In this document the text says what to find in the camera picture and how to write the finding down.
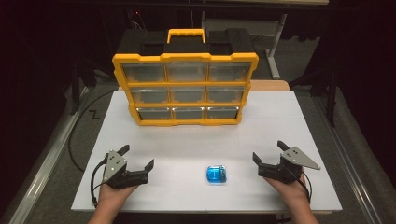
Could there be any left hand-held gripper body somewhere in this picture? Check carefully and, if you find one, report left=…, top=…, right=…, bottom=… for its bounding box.
left=102, top=149, right=149, bottom=189

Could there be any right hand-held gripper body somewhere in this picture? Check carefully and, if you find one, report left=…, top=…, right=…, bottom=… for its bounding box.
left=257, top=147, right=322, bottom=185

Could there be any blue translucent plastic case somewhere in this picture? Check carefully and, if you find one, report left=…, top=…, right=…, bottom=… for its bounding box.
left=205, top=164, right=228, bottom=187

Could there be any clear sliding drawer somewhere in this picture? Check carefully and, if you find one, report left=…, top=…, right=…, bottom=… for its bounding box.
left=205, top=86, right=246, bottom=104

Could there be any yellow and black organizer cabinet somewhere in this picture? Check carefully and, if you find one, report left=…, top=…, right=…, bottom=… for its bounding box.
left=111, top=27, right=260, bottom=127

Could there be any person's left hand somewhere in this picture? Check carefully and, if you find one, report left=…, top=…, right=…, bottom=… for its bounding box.
left=98, top=184, right=138, bottom=203

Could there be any person's right hand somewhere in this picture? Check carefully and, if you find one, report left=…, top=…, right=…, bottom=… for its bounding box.
left=263, top=174, right=309, bottom=205

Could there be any black metal stand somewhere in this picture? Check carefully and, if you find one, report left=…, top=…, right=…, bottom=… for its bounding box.
left=69, top=57, right=98, bottom=117
left=289, top=66, right=339, bottom=128

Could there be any set of clear plastic drawers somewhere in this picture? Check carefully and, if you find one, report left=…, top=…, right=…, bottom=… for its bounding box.
left=120, top=61, right=252, bottom=121

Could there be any white metal stand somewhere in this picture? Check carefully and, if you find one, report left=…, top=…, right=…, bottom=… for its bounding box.
left=201, top=11, right=289, bottom=80

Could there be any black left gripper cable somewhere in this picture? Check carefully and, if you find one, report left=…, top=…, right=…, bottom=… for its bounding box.
left=90, top=157, right=108, bottom=208

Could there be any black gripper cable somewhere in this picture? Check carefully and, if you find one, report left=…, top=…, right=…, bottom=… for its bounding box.
left=300, top=170, right=313, bottom=204
left=90, top=157, right=108, bottom=208

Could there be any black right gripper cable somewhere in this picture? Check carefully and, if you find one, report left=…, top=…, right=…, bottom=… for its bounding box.
left=300, top=170, right=313, bottom=204

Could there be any long black floor cable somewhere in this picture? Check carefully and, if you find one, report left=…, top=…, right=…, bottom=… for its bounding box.
left=67, top=90, right=117, bottom=174

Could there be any aluminium floor rail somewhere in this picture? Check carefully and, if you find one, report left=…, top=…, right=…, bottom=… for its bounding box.
left=312, top=92, right=379, bottom=224
left=7, top=87, right=90, bottom=224

